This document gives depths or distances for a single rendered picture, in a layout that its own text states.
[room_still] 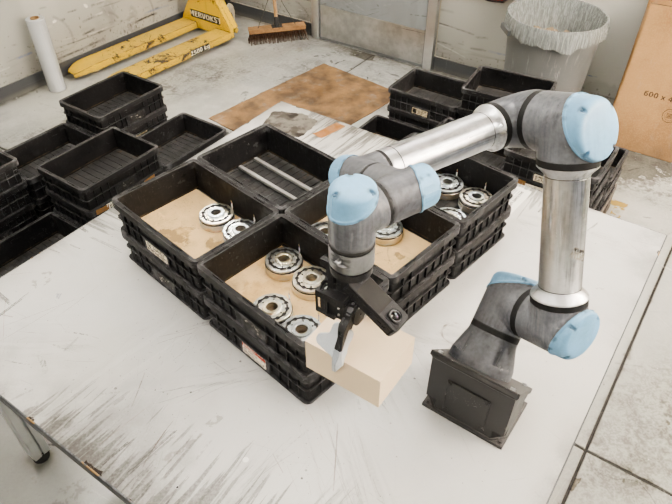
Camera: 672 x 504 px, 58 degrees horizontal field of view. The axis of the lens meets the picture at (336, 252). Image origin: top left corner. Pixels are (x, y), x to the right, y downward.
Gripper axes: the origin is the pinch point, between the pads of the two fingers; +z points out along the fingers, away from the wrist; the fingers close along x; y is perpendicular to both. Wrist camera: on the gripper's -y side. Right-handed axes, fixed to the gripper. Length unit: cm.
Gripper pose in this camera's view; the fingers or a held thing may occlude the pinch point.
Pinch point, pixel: (359, 347)
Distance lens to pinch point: 113.9
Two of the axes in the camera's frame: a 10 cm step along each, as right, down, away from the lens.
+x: -5.7, 5.5, -6.1
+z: 0.1, 7.5, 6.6
